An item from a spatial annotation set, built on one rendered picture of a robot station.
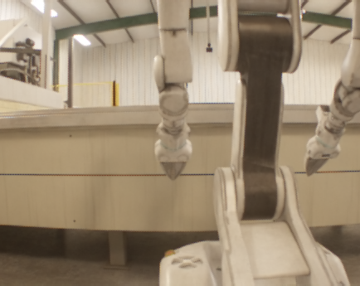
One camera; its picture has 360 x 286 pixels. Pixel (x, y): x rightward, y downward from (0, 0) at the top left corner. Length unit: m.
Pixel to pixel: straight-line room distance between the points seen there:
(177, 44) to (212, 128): 0.92
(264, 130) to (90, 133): 0.98
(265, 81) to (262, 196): 0.30
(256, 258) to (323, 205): 0.99
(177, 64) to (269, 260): 0.48
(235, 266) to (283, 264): 0.11
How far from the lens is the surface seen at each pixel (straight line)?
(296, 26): 0.90
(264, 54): 0.86
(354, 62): 0.86
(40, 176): 1.78
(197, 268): 0.95
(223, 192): 0.89
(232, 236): 0.83
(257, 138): 0.91
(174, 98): 0.76
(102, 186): 1.67
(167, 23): 0.72
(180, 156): 0.94
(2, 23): 5.08
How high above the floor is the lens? 0.73
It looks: 3 degrees down
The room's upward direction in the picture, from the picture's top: 1 degrees counter-clockwise
